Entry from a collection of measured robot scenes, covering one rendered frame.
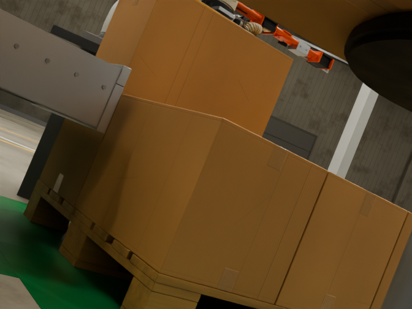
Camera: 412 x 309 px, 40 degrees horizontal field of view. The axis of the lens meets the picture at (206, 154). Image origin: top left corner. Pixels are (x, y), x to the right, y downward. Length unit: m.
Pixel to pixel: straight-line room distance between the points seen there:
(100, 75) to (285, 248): 0.72
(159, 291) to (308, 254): 0.47
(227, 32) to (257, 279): 0.92
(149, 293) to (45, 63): 0.69
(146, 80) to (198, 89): 0.20
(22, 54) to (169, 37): 0.56
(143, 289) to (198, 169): 0.32
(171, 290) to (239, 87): 0.94
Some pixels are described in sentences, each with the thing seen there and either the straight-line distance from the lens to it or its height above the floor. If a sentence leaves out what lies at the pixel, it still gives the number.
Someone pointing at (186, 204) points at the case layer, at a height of 0.32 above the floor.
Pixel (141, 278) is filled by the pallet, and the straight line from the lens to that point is 1.42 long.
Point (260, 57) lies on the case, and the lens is 2.14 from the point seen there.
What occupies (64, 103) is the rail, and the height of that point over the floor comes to 0.43.
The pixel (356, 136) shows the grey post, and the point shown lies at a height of 1.25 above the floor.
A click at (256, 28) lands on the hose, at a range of 2.23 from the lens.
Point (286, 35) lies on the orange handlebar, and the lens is 2.43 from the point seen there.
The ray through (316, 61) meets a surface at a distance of 2.54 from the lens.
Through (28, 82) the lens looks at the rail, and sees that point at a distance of 1.62.
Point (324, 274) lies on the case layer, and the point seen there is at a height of 0.27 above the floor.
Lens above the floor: 0.40
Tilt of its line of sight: 2 degrees up
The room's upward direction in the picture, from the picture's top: 23 degrees clockwise
